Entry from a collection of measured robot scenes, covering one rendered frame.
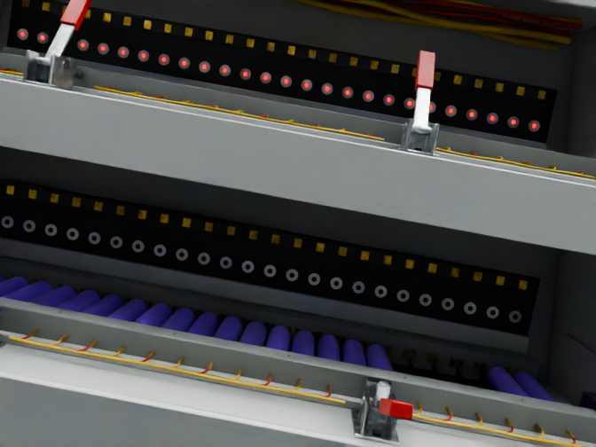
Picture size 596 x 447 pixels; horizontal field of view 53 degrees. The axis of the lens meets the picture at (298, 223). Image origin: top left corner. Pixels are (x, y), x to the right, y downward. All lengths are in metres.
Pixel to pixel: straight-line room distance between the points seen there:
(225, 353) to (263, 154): 0.14
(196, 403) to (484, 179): 0.24
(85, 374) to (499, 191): 0.30
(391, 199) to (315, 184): 0.05
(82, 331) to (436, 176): 0.26
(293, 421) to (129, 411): 0.10
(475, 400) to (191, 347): 0.20
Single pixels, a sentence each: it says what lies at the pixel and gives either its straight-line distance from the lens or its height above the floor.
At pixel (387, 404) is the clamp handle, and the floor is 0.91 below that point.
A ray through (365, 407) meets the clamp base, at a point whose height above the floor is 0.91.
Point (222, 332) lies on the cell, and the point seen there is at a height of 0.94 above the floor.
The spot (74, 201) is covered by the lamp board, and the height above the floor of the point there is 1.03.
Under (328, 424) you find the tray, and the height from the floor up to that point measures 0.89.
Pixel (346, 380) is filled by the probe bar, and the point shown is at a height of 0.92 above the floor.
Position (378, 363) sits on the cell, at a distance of 0.47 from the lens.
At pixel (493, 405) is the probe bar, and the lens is 0.45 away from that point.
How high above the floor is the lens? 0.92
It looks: 13 degrees up
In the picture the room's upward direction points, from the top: 11 degrees clockwise
